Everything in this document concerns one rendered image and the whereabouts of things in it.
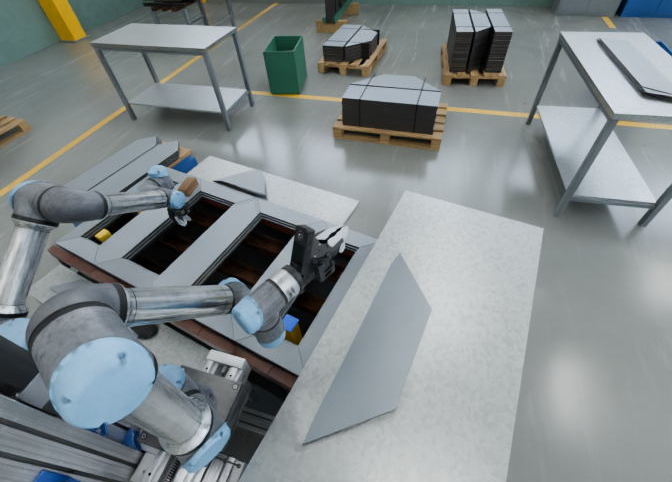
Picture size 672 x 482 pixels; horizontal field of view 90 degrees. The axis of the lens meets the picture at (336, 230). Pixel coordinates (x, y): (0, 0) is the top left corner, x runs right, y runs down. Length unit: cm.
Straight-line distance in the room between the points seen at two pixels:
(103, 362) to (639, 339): 282
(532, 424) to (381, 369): 139
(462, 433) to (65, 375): 91
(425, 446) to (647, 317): 223
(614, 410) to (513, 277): 135
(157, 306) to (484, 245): 117
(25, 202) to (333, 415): 111
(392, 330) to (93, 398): 83
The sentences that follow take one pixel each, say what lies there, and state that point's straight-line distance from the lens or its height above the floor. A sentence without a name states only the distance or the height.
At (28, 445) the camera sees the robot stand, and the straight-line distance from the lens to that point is 101.
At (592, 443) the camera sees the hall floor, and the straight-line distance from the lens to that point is 247.
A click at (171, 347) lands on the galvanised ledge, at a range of 177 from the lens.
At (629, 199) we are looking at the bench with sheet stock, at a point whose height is 23.
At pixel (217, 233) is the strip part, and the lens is 185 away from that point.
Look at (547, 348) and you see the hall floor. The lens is 259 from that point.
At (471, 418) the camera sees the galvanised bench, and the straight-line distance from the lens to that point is 113.
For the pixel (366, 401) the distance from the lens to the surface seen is 107.
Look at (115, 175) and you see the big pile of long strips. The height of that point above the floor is 85.
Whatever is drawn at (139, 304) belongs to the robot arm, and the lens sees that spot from 75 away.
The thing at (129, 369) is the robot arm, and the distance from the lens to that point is 59.
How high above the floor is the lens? 210
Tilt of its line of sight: 47 degrees down
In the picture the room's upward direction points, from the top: 5 degrees counter-clockwise
